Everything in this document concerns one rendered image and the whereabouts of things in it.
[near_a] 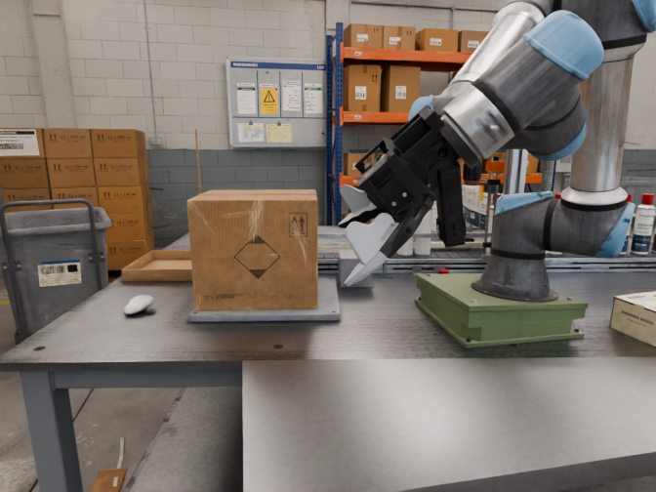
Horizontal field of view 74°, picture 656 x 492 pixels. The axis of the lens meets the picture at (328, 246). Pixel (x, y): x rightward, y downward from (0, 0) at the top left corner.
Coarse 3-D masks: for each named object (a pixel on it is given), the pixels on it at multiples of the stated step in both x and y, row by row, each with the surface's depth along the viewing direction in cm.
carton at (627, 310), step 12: (624, 300) 98; (636, 300) 98; (648, 300) 98; (612, 312) 101; (624, 312) 98; (636, 312) 95; (648, 312) 93; (612, 324) 101; (624, 324) 98; (636, 324) 95; (648, 324) 93; (636, 336) 95; (648, 336) 93
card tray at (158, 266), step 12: (156, 252) 160; (168, 252) 160; (180, 252) 160; (132, 264) 142; (144, 264) 152; (156, 264) 155; (168, 264) 155; (180, 264) 155; (132, 276) 135; (144, 276) 135; (156, 276) 136; (168, 276) 136; (180, 276) 136
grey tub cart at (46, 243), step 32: (0, 224) 231; (32, 224) 306; (64, 224) 316; (96, 224) 257; (0, 256) 242; (32, 256) 247; (64, 256) 255; (96, 256) 260; (32, 288) 251; (64, 288) 259; (96, 288) 268; (32, 320) 255
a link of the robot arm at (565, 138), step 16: (576, 112) 50; (528, 128) 51; (544, 128) 50; (560, 128) 50; (576, 128) 52; (512, 144) 56; (528, 144) 55; (544, 144) 54; (560, 144) 53; (576, 144) 55
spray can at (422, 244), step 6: (426, 216) 144; (426, 222) 144; (420, 228) 145; (426, 228) 145; (420, 240) 146; (426, 240) 145; (420, 246) 146; (426, 246) 146; (420, 252) 147; (426, 252) 146
